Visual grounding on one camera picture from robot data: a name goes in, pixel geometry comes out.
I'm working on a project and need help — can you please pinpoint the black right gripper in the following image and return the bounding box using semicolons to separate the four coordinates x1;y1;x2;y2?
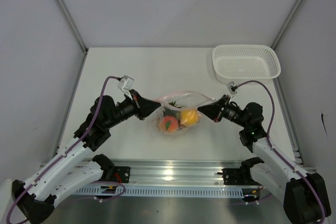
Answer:
197;94;249;128

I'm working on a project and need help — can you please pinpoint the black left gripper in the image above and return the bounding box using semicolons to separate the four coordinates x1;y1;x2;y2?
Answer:
104;89;161;130

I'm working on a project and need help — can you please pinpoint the pink toy peach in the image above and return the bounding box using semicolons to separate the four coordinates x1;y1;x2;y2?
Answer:
159;116;179;133
180;109;200;127

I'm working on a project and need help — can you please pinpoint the orange toy pineapple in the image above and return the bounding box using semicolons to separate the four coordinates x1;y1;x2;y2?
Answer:
162;101;186;111

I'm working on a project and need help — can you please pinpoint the clear pink-dotted zip bag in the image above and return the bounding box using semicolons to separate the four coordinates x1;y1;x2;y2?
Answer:
151;91;215;135

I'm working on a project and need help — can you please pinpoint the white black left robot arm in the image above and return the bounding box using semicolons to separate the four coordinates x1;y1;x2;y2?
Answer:
12;89;161;223

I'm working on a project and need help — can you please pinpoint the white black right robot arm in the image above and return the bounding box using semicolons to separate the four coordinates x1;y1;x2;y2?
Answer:
197;95;331;223

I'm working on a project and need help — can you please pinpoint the white perforated plastic basket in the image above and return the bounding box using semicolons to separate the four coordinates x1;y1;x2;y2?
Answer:
212;45;281;83

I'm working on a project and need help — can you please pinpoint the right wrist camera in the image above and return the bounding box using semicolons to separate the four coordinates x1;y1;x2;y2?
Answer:
226;81;238;96

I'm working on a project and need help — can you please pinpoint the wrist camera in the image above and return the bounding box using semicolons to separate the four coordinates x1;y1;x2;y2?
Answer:
226;81;238;96
118;75;134;99

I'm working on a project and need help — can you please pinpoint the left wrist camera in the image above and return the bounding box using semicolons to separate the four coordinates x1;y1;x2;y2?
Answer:
118;75;134;99

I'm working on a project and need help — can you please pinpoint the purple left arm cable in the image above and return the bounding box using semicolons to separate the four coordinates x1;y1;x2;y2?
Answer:
6;76;123;222

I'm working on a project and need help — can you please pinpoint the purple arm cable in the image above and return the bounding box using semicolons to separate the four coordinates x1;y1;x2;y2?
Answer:
6;76;123;222
232;80;331;221

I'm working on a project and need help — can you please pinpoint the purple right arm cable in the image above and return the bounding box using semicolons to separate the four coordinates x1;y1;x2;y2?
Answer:
232;80;331;221

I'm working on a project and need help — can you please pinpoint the aluminium mounting rail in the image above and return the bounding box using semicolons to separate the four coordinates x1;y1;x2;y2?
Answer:
110;158;241;188

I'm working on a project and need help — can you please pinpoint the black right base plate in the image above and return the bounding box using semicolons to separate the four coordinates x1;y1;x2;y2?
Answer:
217;167;260;186

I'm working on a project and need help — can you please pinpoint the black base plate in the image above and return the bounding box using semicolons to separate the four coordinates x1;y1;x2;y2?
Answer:
217;167;260;186
107;166;131;184

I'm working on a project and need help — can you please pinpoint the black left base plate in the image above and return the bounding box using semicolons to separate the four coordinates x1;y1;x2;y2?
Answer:
107;166;131;184

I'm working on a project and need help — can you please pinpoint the white slotted cable duct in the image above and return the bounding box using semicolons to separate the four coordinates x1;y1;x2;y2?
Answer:
74;185;244;199

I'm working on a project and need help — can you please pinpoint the grey aluminium corner post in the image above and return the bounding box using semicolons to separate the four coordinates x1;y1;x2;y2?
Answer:
271;0;306;50

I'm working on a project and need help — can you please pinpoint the left grey corner post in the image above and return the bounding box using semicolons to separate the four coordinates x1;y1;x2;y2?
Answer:
54;0;88;54

